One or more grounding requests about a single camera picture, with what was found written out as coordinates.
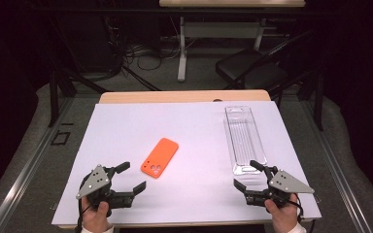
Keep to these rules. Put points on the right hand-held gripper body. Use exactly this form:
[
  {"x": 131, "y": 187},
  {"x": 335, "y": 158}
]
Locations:
[{"x": 286, "y": 184}]

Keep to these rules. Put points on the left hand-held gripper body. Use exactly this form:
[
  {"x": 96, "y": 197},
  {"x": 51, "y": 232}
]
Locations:
[{"x": 94, "y": 183}]

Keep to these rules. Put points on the clear plastic packaging box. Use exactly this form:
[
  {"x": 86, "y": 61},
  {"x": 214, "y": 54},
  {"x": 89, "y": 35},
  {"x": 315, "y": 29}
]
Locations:
[{"x": 244, "y": 139}]

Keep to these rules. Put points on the orange phone case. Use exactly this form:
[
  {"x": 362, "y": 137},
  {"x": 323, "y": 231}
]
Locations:
[{"x": 162, "y": 155}]

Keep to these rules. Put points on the person's right hand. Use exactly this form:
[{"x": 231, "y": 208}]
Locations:
[{"x": 285, "y": 216}]

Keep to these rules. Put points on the person's left hand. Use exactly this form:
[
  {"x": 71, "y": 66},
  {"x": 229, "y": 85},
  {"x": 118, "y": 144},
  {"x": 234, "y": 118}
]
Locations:
[{"x": 94, "y": 220}]

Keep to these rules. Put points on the white board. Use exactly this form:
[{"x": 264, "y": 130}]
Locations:
[{"x": 191, "y": 126}]

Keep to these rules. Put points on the wooden table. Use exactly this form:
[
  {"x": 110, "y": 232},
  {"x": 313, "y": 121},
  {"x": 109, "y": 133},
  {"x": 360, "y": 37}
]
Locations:
[{"x": 175, "y": 96}]

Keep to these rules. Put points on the black metal stand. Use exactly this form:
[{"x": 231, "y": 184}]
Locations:
[{"x": 53, "y": 97}]

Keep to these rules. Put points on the black folding chair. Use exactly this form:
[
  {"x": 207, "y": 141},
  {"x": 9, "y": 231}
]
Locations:
[{"x": 252, "y": 69}]

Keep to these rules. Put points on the white-legged desk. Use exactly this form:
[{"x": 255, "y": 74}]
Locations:
[{"x": 182, "y": 48}]

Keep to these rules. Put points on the metal floor rail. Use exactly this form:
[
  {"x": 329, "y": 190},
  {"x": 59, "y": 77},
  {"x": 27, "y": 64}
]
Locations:
[
  {"x": 340, "y": 181},
  {"x": 22, "y": 174}
]

